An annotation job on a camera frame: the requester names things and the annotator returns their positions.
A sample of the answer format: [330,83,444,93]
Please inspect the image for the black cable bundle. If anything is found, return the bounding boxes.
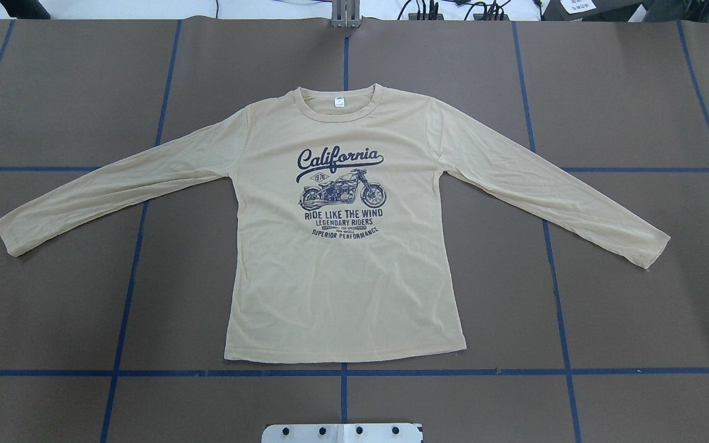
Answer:
[397,0,511,22]

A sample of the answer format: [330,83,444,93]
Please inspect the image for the beige long-sleeve graphic shirt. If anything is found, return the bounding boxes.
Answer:
[0,84,670,364]

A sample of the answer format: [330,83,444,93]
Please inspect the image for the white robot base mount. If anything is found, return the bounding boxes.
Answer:
[261,423,424,442]

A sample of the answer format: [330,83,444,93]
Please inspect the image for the aluminium frame post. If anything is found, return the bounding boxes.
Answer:
[330,0,362,28]

